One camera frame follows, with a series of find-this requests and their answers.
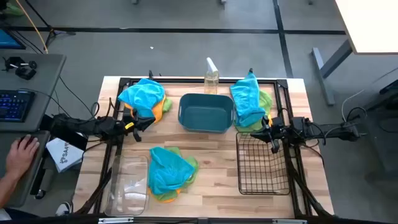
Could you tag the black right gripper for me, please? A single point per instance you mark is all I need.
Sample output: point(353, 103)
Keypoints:
point(280, 130)

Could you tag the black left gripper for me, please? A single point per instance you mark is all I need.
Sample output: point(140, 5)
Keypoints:
point(136, 135)

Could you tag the blue microfiber towel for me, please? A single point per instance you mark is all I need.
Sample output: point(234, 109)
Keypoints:
point(247, 99)
point(143, 96)
point(168, 171)

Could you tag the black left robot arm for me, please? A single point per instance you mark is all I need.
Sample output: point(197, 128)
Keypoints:
point(77, 126)

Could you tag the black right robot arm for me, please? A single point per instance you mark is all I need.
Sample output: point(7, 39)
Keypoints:
point(335, 130)

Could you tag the person's forearm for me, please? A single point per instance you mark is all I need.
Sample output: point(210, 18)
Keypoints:
point(7, 189)

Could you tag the green microfiber towel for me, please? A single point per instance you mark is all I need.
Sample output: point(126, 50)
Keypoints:
point(266, 102)
point(168, 105)
point(193, 168)

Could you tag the yellow tape tag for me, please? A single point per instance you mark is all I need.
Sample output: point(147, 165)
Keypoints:
point(129, 126)

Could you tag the teal plastic basket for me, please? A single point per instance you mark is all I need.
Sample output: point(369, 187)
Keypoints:
point(205, 119)

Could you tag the clear plastic bin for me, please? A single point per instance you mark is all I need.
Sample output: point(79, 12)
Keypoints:
point(127, 186)

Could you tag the black desk support beam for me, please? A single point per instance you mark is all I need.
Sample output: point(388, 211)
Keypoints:
point(74, 141)

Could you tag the clear spray bottle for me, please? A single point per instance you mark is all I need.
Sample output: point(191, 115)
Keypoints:
point(211, 81)

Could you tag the grey table leg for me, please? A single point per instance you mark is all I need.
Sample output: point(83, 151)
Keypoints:
point(325, 84)

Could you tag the person's shoe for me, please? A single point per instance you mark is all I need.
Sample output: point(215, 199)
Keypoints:
point(63, 210)

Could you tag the grey desk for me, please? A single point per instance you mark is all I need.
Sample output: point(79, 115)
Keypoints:
point(37, 71)

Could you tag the black caster wheel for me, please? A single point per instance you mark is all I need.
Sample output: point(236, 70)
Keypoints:
point(40, 194)

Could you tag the person's hand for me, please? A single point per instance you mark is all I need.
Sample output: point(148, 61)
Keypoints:
point(20, 158)

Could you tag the backlit black keyboard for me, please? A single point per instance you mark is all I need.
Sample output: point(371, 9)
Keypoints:
point(15, 105)

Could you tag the black tripod stand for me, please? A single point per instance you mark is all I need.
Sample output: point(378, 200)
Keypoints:
point(51, 32)

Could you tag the white table top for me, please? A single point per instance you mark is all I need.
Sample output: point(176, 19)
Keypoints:
point(370, 25)

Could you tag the computer monitor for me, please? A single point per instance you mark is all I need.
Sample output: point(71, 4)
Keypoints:
point(7, 40)

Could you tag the silver metal bracket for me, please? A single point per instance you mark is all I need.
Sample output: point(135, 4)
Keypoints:
point(115, 220)
point(289, 221)

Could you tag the black metal table frame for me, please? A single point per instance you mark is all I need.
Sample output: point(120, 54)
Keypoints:
point(174, 219)

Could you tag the black clamp mount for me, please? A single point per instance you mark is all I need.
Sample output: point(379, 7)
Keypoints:
point(23, 73)

